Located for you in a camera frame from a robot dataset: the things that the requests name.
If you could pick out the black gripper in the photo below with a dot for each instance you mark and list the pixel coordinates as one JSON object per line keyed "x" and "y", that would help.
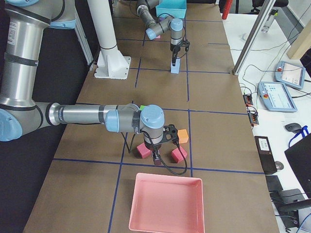
{"x": 153, "y": 146}

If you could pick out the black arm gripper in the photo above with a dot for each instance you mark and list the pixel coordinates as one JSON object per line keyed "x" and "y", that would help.
{"x": 175, "y": 49}

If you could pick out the light blue foam block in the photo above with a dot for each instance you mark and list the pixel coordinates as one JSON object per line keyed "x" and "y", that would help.
{"x": 175, "y": 69}

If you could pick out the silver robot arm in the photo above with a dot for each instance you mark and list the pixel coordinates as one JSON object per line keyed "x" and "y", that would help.
{"x": 37, "y": 89}
{"x": 152, "y": 117}

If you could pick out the red foam block rear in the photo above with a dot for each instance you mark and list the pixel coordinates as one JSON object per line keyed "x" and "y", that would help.
{"x": 143, "y": 151}

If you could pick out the red foam block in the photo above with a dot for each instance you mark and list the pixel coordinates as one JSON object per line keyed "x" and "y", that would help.
{"x": 143, "y": 151}
{"x": 178, "y": 155}

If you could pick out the red foam block front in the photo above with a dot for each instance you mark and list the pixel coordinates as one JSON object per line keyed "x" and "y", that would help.
{"x": 178, "y": 155}

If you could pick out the orange foam block right side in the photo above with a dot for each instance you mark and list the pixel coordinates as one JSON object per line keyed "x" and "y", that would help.
{"x": 183, "y": 136}

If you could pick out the pink plastic tray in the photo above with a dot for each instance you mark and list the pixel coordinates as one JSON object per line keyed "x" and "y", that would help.
{"x": 167, "y": 204}

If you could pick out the blue plastic tray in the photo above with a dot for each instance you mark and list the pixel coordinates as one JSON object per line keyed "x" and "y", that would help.
{"x": 175, "y": 8}

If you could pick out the red fire extinguisher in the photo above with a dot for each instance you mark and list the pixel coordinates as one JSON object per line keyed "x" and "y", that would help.
{"x": 226, "y": 9}

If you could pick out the orange black connector far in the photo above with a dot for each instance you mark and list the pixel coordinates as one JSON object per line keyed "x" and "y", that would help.
{"x": 248, "y": 99}

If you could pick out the orange black connector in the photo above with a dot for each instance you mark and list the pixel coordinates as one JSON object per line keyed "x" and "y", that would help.
{"x": 248, "y": 99}
{"x": 253, "y": 116}

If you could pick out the orange black connector near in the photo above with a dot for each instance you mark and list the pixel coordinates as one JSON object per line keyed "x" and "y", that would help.
{"x": 253, "y": 116}

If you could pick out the plastic water bottle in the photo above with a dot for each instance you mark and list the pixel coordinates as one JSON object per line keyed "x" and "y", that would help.
{"x": 270, "y": 19}

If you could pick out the teach pendant near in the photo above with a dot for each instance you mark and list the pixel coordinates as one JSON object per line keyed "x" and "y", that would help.
{"x": 276, "y": 97}

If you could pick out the teach pendant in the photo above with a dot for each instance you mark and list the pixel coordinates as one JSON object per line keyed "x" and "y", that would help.
{"x": 276, "y": 97}
{"x": 290, "y": 74}

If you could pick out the black power box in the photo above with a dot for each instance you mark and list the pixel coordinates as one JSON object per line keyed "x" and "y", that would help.
{"x": 265, "y": 155}

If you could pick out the teach pendant far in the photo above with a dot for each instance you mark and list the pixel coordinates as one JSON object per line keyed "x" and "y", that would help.
{"x": 290, "y": 74}

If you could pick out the black monitor stand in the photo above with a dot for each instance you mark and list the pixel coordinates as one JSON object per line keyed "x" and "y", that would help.
{"x": 292, "y": 206}

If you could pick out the black computer mouse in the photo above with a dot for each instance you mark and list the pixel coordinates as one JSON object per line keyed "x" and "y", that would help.
{"x": 293, "y": 127}

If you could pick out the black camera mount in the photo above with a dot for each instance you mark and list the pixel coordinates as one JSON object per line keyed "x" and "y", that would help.
{"x": 186, "y": 45}
{"x": 170, "y": 134}

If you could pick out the aluminium frame post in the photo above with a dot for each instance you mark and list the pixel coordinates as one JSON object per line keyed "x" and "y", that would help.
{"x": 261, "y": 18}

